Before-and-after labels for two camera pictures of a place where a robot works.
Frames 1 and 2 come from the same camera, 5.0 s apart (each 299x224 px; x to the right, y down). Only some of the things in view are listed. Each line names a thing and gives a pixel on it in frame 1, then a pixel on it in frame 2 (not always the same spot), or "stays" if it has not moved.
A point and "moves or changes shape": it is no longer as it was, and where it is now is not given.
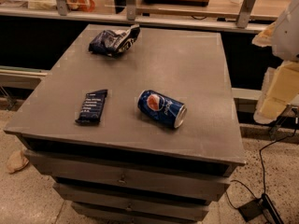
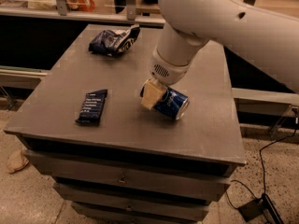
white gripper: [289, 35] to [166, 70]
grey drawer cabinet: [135, 124] stays
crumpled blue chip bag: [114, 42] stays
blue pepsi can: [163, 107] moves or changes shape
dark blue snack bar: [92, 107] stays
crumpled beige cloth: [17, 161] stays
